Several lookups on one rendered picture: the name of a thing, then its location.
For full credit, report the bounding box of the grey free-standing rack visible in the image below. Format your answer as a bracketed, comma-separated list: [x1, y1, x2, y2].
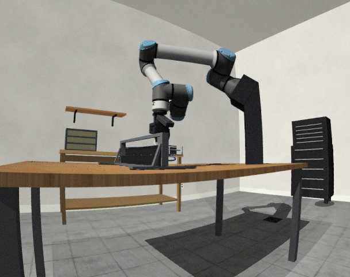
[98, 132, 197, 170]

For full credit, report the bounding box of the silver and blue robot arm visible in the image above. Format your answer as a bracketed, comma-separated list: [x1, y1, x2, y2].
[139, 40, 240, 121]

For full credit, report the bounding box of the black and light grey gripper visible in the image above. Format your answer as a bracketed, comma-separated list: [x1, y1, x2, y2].
[149, 110, 170, 145]

